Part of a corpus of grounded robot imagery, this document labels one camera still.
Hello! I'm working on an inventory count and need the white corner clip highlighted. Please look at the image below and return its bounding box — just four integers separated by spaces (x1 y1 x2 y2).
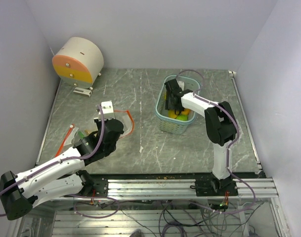
228 70 237 78

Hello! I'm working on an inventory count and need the orange toy mango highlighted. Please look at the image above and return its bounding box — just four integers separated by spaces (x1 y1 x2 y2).
181 109 191 116

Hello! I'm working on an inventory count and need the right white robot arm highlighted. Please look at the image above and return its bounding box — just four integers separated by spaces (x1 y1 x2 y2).
165 79 239 196

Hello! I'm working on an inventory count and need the yellow toy starfruit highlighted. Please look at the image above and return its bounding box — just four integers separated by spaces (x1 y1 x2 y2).
168 110 178 119

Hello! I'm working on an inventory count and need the light blue plastic basket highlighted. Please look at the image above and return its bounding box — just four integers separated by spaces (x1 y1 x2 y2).
155 75 200 134

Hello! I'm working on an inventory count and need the green toy cabbage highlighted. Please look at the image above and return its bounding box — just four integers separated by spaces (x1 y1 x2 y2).
175 114 188 121

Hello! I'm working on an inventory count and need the small white bracket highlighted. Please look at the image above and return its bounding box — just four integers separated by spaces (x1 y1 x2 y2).
73 87 92 97

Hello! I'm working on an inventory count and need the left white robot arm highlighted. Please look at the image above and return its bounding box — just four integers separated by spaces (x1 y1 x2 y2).
0 119 124 220

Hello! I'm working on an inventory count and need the clear zip bag orange zipper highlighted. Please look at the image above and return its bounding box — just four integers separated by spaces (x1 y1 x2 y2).
55 123 96 158

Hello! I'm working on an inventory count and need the green toy pepper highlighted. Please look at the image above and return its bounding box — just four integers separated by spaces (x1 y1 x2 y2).
77 131 85 138

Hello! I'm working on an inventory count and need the round cream drawer box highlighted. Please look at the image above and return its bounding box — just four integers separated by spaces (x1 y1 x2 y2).
52 37 104 89

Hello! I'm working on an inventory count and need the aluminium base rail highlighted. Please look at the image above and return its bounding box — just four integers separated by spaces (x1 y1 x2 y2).
23 177 279 198

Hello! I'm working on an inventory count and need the tangle of floor cables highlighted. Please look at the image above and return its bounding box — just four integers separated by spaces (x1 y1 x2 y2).
71 195 264 237

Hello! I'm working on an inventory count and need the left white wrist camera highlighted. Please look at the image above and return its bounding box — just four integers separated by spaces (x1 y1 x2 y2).
98 101 115 120

